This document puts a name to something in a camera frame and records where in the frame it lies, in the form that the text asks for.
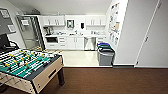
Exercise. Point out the blue lidded bin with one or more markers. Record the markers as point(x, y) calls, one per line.
point(102, 45)

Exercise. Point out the grey trash bin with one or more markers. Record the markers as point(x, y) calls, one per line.
point(106, 57)

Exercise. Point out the black office chair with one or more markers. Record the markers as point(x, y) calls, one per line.
point(5, 41)

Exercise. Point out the stainless steel dishwasher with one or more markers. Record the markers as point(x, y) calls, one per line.
point(89, 43)

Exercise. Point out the stainless steel refrigerator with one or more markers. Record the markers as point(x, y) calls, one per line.
point(30, 33)

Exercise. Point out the white wall cabinet door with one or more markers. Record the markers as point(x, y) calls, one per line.
point(89, 20)
point(102, 20)
point(96, 20)

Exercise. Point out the wall poster board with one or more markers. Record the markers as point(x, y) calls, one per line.
point(114, 23)

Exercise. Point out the green foosball table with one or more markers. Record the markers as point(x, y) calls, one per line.
point(23, 65)

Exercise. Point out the grey pin board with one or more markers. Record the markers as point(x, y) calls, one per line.
point(6, 20)

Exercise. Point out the black coffee machine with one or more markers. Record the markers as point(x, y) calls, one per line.
point(48, 30)

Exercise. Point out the white drawer stack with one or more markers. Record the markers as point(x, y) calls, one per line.
point(100, 39)
point(62, 43)

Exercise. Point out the white wall cabinet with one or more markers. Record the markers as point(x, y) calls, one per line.
point(53, 21)

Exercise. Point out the white base cabinet doors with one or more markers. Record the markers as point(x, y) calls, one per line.
point(75, 43)

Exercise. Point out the built-in black microwave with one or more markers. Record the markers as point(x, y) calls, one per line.
point(52, 39)

